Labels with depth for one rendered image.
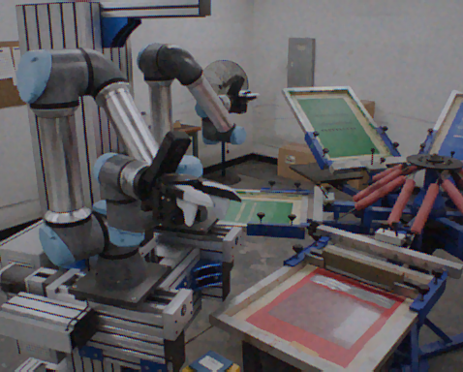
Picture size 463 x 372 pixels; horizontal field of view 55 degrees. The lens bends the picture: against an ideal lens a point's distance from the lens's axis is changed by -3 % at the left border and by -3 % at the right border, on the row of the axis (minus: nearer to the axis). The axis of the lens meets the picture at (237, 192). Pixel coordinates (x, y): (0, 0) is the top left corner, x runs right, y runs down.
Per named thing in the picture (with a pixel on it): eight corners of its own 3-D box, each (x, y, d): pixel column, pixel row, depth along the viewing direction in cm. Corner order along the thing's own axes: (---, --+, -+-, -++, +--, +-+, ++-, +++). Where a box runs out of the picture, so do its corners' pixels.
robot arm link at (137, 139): (103, 66, 123) (186, 222, 113) (66, 69, 116) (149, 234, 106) (118, 36, 115) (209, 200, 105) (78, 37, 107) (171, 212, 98)
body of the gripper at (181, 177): (203, 222, 84) (163, 205, 92) (207, 175, 82) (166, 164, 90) (170, 229, 78) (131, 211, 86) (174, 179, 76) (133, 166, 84)
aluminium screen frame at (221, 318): (357, 397, 128) (358, 387, 127) (208, 323, 164) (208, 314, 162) (443, 287, 185) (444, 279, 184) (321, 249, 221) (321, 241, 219)
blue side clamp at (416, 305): (419, 325, 163) (422, 308, 161) (406, 320, 166) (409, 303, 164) (444, 291, 185) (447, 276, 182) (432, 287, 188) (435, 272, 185)
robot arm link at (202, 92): (192, 36, 153) (253, 132, 186) (171, 36, 160) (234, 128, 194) (171, 59, 150) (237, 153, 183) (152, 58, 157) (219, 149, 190)
